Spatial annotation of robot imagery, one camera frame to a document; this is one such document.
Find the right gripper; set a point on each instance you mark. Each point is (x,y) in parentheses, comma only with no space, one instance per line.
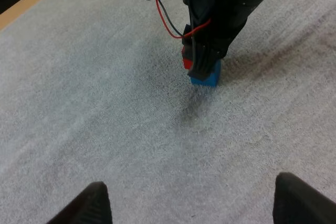
(225,6)

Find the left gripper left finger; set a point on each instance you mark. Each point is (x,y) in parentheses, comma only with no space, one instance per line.
(90,208)

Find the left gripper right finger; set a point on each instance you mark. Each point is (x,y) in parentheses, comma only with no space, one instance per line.
(296,203)

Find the red cube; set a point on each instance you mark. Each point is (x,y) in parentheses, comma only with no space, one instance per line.
(187,63)

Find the blue cube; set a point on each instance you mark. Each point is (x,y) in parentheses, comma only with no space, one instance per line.
(211,78)

